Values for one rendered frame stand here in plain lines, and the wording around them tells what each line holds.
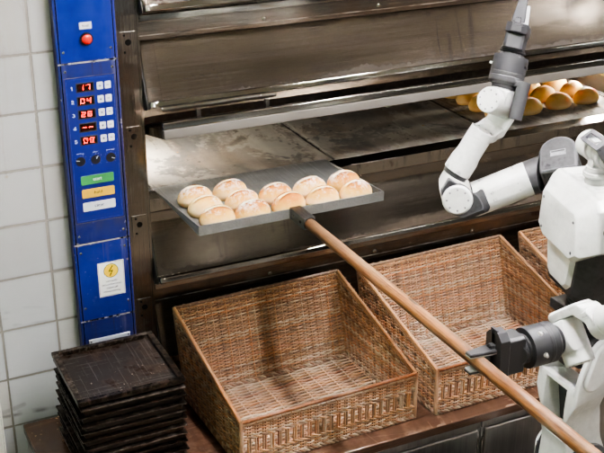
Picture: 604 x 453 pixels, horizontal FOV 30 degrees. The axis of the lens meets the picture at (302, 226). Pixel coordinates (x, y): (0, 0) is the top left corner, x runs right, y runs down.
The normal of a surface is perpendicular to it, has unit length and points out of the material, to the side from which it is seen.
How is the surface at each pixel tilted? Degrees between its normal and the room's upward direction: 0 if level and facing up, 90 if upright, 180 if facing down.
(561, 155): 34
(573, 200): 45
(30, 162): 90
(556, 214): 90
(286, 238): 70
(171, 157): 0
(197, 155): 0
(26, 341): 90
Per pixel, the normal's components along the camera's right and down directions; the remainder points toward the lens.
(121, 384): 0.00, -0.91
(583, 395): 0.43, 0.36
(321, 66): 0.40, 0.03
